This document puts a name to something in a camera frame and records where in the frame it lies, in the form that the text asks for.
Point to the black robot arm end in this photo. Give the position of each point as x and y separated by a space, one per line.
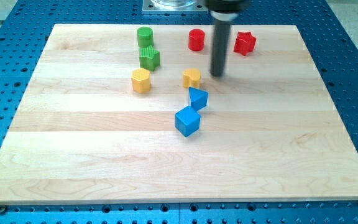
226 10

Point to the blue cube block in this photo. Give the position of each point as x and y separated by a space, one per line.
187 121

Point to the green star block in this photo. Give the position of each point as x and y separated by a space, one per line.
149 58

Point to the red star block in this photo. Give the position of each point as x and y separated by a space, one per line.
245 43

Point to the blue triangular block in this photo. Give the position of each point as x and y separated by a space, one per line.
198 98

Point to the yellow heart block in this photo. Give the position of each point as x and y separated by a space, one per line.
191 78

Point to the yellow pentagon block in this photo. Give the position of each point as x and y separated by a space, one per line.
141 80

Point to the light wooden board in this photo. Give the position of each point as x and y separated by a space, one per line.
270 131

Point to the red cylinder block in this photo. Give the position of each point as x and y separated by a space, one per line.
196 39

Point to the green cylinder block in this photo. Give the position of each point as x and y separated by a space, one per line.
145 37

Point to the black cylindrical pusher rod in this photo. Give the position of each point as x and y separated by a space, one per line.
219 47

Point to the left board clamp screw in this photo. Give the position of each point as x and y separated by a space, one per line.
3 209

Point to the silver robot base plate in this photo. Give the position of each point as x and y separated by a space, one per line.
173 5

